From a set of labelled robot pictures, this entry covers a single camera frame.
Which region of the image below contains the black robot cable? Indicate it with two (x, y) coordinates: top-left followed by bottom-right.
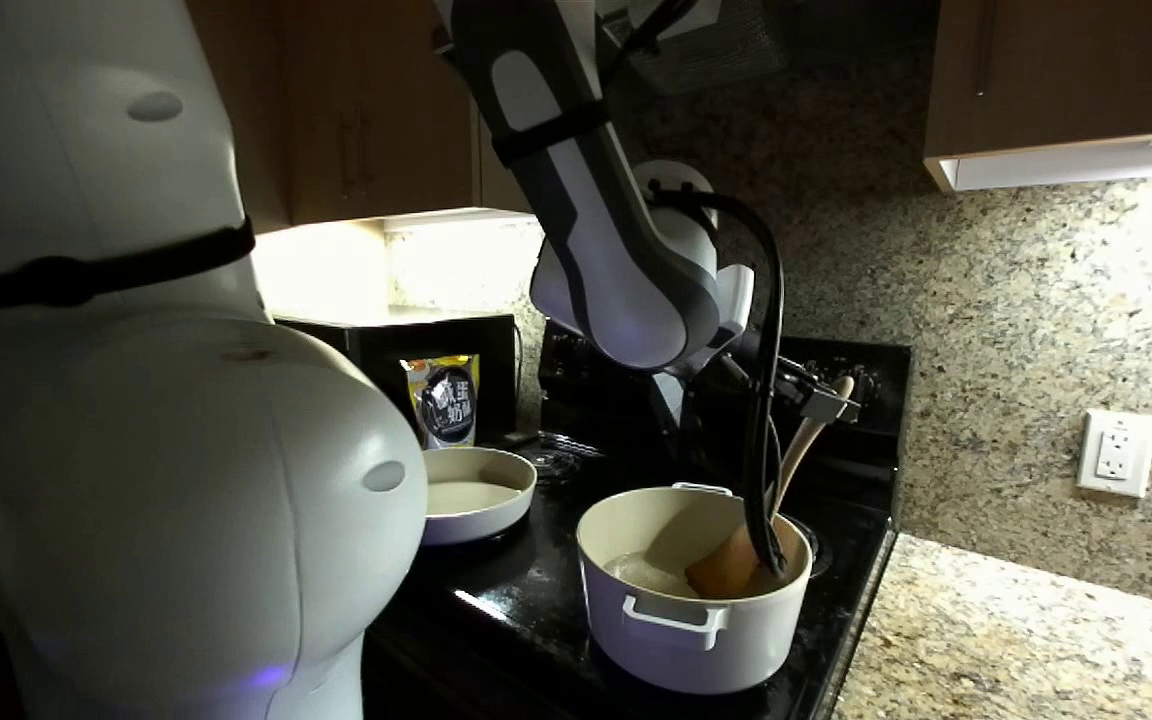
(651, 179), (796, 579)

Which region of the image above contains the black electric stove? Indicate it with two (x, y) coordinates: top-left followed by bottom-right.
(379, 316), (917, 720)

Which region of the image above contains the white cooking pot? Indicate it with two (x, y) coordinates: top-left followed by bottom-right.
(573, 479), (815, 695)

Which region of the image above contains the black countertop appliance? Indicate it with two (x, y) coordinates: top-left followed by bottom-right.
(279, 312), (522, 451)

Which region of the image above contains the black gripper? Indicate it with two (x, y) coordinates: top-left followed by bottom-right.
(717, 350), (865, 433)

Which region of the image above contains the black strap on arm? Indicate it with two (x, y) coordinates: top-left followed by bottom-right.
(0, 217), (260, 322)

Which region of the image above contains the wooden spoon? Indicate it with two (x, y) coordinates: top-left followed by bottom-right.
(686, 398), (847, 601)

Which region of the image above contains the white wall outlet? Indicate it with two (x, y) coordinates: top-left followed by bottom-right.
(1076, 403), (1152, 503)

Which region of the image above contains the white shallow pan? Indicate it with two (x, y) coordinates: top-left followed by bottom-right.
(419, 443), (541, 547)

